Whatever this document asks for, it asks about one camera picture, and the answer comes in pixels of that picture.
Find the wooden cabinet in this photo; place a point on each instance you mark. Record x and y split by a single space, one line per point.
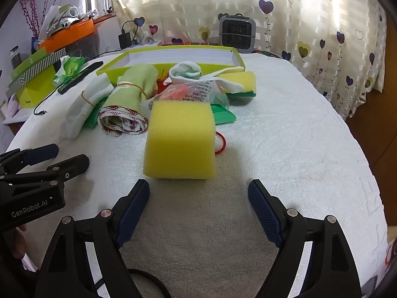
381 130

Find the person's left hand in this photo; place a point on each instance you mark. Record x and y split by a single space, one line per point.
19 242

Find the green tissue pack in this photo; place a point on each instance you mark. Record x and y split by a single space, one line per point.
69 66

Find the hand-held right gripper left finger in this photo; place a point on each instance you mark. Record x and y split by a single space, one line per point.
131 220

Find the orange tray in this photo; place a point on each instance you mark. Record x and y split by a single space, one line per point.
68 35

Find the green striped box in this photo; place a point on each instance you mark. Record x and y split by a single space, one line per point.
34 65

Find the lime green box tray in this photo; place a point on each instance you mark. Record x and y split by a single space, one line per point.
235 56

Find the green patterned towel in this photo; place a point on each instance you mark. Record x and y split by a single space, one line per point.
133 83

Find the yellow sponge with green scourer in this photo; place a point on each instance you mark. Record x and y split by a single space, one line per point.
238 80

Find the white towel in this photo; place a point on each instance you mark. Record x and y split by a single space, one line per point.
80 111

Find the white power strip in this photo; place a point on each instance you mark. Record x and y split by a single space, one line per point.
149 44

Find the black smartphone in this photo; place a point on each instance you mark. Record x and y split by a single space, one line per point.
82 74

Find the heart print curtain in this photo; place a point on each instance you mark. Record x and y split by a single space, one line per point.
310 21

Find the red knot tassel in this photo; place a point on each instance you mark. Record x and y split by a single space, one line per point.
224 145

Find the plain yellow sponge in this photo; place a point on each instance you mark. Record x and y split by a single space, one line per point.
180 139

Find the clear plastic packet orange contents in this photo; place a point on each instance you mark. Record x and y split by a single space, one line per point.
192 91

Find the pile of papers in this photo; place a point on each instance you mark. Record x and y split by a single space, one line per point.
59 15

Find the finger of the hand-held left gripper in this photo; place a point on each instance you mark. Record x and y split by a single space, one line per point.
40 156
74 165

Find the pink branch decoration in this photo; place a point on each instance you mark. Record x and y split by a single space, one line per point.
29 15

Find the colourful plaid cloth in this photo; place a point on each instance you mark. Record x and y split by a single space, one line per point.
183 42

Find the black charger adapter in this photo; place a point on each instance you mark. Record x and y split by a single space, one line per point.
125 40

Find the grey desk fan heater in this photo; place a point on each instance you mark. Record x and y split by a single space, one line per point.
237 32

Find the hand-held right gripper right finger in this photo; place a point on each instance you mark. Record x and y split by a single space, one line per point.
266 214

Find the white cloth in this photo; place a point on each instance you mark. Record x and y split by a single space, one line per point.
183 66

